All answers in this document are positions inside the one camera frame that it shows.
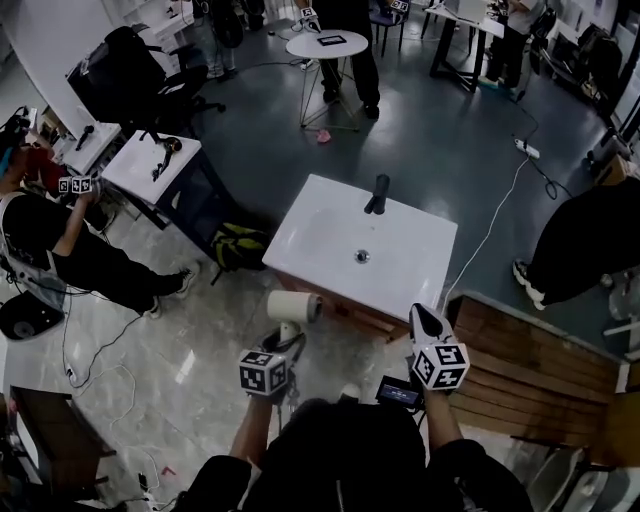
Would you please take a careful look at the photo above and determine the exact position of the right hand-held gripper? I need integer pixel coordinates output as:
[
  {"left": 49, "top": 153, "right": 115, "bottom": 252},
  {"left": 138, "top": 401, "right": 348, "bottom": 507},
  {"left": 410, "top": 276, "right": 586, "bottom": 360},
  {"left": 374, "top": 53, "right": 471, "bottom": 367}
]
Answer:
[{"left": 408, "top": 302, "right": 470, "bottom": 392}]

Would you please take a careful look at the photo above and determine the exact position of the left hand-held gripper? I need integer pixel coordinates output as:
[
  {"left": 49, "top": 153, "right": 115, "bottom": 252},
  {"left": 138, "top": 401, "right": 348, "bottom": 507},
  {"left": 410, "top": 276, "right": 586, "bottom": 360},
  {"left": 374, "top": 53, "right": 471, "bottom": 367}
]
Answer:
[{"left": 238, "top": 327, "right": 308, "bottom": 407}]

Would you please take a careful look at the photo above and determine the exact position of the beige hair dryer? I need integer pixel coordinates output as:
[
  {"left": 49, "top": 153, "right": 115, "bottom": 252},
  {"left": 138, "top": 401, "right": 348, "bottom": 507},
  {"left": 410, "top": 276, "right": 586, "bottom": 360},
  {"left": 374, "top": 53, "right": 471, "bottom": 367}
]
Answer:
[{"left": 266, "top": 289, "right": 325, "bottom": 407}]

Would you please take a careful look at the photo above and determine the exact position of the white sink basin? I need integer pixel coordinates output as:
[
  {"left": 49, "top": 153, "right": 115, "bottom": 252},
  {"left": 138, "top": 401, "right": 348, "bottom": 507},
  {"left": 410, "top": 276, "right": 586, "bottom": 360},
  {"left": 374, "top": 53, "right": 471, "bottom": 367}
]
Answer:
[{"left": 262, "top": 173, "right": 459, "bottom": 324}]

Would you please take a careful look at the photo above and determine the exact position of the person's right forearm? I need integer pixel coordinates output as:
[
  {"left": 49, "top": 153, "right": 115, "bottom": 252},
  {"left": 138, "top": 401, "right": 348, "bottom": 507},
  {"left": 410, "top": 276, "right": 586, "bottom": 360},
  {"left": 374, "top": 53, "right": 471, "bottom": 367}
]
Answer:
[{"left": 422, "top": 389, "right": 464, "bottom": 456}]

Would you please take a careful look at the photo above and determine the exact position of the person's left forearm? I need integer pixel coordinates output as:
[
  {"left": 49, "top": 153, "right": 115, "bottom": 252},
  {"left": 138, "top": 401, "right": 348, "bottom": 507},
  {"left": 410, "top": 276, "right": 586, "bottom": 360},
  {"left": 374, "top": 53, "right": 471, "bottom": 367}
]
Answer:
[{"left": 229, "top": 394, "right": 279, "bottom": 469}]

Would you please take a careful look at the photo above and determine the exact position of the wooden sink cabinet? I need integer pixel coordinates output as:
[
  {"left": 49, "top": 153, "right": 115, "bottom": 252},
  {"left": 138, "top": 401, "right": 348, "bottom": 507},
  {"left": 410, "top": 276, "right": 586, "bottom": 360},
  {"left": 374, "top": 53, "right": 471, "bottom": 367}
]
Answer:
[{"left": 272, "top": 272, "right": 417, "bottom": 344}]

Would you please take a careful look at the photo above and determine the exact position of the black device with screen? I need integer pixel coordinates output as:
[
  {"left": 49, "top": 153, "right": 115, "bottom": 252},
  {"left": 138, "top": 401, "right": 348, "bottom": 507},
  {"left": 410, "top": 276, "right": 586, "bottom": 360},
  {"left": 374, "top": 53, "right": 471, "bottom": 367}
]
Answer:
[{"left": 374, "top": 374, "right": 424, "bottom": 411}]

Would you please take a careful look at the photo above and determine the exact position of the wooden slatted platform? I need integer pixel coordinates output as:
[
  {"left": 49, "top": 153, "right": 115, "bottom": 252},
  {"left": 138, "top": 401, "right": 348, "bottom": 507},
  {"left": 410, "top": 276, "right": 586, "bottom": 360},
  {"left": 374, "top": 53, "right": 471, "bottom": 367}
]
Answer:
[{"left": 444, "top": 292, "right": 626, "bottom": 447}]

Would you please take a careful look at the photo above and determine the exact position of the yellow and black backpack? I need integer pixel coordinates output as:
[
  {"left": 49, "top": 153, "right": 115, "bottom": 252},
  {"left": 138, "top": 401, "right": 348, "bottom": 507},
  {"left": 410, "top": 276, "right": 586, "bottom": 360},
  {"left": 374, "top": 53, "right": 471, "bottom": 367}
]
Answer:
[{"left": 208, "top": 222, "right": 274, "bottom": 286}]

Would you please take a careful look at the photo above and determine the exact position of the person's black clothing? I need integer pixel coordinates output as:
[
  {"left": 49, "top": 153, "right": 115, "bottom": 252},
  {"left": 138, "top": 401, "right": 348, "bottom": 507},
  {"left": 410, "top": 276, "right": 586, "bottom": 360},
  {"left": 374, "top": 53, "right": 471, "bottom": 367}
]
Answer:
[{"left": 172, "top": 397, "right": 534, "bottom": 512}]

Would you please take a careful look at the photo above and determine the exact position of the black faucet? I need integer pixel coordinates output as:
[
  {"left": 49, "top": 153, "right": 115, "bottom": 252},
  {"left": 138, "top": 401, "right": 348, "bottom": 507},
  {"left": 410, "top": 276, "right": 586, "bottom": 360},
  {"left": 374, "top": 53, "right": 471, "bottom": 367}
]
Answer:
[{"left": 363, "top": 173, "right": 392, "bottom": 216}]

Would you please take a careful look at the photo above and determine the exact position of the grey round-back chair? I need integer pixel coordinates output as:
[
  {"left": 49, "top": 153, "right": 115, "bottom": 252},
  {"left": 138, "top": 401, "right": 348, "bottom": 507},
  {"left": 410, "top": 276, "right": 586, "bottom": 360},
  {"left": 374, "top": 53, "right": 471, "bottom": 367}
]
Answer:
[{"left": 509, "top": 434, "right": 640, "bottom": 512}]

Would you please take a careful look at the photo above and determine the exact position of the brown cardboard box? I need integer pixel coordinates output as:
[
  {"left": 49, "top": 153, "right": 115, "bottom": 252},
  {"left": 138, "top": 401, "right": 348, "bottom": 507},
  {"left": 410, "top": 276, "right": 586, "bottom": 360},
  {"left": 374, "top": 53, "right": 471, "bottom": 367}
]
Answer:
[{"left": 594, "top": 152, "right": 640, "bottom": 187}]

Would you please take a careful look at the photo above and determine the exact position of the dark brown wooden side table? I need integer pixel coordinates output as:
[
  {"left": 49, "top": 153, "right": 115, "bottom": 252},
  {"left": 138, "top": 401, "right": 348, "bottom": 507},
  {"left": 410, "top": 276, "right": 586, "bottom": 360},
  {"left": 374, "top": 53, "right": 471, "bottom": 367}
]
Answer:
[{"left": 9, "top": 384, "right": 119, "bottom": 501}]

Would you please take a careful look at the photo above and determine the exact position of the black office chair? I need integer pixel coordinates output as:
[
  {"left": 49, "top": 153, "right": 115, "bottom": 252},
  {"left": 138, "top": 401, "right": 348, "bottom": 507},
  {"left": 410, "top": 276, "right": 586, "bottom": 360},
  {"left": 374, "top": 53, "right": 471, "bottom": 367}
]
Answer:
[{"left": 67, "top": 25, "right": 226, "bottom": 139}]

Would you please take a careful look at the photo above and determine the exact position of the black leg work table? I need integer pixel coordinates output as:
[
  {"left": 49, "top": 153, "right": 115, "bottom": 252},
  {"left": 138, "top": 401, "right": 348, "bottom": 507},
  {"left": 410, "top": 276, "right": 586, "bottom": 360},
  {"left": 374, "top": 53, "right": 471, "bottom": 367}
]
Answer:
[{"left": 422, "top": 0, "right": 506, "bottom": 94}]

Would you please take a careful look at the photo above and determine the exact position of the blue chair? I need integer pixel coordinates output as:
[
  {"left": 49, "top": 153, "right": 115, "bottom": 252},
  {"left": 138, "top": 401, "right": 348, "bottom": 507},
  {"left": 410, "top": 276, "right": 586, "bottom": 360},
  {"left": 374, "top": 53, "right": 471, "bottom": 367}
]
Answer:
[{"left": 368, "top": 0, "right": 417, "bottom": 52}]

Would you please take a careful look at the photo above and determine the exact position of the long white cable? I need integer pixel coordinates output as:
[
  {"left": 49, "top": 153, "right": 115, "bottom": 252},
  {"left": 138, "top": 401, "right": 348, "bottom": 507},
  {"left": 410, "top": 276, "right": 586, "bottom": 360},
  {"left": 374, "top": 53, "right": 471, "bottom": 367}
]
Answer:
[{"left": 442, "top": 155, "right": 531, "bottom": 307}]

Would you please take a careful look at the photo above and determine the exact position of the black metal frame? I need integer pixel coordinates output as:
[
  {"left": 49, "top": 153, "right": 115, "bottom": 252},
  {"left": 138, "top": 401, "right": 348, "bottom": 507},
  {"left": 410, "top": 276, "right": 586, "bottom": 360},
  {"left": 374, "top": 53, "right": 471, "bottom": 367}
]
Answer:
[{"left": 134, "top": 149, "right": 237, "bottom": 257}]

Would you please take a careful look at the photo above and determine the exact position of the thin white floor cable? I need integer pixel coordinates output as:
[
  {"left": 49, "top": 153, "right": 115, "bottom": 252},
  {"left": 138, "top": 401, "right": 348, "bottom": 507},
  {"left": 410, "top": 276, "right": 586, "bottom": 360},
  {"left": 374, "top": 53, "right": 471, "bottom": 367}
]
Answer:
[{"left": 67, "top": 362, "right": 161, "bottom": 494}]

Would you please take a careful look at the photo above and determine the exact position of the thin black floor cable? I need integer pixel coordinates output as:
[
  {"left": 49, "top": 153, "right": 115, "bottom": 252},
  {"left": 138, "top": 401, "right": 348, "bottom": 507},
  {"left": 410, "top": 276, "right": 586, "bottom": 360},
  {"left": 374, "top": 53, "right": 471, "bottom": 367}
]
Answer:
[{"left": 62, "top": 294, "right": 151, "bottom": 389}]

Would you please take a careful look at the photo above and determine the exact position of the black power cable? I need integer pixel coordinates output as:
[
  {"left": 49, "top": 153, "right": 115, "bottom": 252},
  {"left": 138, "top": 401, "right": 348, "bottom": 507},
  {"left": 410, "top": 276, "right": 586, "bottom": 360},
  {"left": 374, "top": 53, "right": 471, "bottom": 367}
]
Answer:
[{"left": 509, "top": 92, "right": 574, "bottom": 201}]

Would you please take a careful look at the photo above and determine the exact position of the round white wire-leg table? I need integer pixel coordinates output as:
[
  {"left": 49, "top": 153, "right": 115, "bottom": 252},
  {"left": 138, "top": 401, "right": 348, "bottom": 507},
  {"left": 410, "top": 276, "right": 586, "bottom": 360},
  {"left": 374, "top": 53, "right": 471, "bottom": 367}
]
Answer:
[{"left": 285, "top": 28, "right": 370, "bottom": 133}]

